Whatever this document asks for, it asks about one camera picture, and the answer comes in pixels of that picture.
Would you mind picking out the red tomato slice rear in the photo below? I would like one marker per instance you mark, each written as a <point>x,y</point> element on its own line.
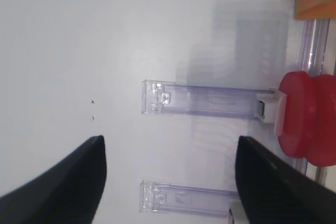
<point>322,148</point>

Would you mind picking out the red tomato slice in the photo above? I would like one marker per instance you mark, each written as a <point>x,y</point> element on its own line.
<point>297,132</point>
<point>322,148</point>

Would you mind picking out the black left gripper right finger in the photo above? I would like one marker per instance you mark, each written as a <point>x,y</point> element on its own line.
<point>271,191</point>

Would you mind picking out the clear tomato pusher rack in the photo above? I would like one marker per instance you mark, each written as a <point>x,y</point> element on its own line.
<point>267,106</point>

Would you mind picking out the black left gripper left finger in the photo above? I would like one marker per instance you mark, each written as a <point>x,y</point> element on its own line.
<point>69,192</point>

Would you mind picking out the clear bottom bun pusher rack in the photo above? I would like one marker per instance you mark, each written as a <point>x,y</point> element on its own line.
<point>158,197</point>

